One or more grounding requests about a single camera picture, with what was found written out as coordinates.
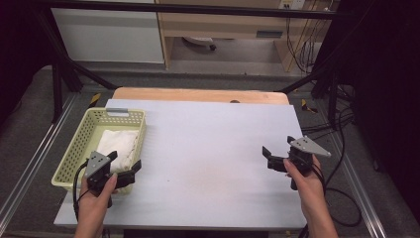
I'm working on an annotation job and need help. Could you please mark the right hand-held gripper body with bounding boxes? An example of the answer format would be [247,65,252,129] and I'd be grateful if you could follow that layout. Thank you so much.
[267,135,332,191]

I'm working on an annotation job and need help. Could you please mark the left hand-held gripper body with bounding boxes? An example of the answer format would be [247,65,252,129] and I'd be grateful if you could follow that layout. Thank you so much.
[83,151,137,209]

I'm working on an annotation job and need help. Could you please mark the white cloth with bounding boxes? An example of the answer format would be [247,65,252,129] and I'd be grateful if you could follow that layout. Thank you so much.
[95,129,141,174]

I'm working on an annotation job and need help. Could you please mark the pale yellow perforated plastic basket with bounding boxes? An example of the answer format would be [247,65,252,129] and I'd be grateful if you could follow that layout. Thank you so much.
[51,107,148,194]

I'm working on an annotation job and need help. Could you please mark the person's left hand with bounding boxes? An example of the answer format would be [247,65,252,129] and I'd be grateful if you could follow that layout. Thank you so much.
[76,173,119,217]

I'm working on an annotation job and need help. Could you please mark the person's right hand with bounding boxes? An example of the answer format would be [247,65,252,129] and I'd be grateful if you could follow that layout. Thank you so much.
[282,155,327,213]

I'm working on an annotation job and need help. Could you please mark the black curtain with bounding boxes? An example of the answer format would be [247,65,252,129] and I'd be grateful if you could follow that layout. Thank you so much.
[330,0,420,212]
[0,0,55,128]

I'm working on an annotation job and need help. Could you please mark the white cabinet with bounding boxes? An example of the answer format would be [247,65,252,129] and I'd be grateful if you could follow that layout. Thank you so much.
[51,7,165,64]

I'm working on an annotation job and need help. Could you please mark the grey office chair base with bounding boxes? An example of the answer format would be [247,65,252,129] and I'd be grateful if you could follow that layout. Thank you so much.
[181,36,218,53]

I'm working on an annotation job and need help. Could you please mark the light wooden desk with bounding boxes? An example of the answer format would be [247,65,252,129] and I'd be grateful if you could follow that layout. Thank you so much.
[155,0,333,72]

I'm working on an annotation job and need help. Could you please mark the white power strip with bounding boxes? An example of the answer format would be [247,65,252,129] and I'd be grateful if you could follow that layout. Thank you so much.
[278,0,307,11]

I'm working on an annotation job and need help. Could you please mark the black floor cables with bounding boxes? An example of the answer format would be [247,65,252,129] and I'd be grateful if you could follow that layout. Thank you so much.
[300,84,360,142]

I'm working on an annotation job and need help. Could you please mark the left hand-held gripper black cable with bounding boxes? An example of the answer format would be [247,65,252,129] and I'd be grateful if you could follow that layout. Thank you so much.
[71,160,91,222]

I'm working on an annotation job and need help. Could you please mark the aluminium floor rail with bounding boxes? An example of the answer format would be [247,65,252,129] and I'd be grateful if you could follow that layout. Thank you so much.
[0,93,79,230]
[330,131,388,238]

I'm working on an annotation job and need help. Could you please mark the black cable bundle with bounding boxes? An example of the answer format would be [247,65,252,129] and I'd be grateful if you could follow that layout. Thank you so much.
[296,9,327,75]

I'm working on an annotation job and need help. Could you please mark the black hanging cable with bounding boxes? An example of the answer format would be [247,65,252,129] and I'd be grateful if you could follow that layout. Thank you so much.
[284,8,298,72]

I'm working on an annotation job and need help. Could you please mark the black metal frame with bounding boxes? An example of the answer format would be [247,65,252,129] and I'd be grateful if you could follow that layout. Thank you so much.
[31,0,358,131]

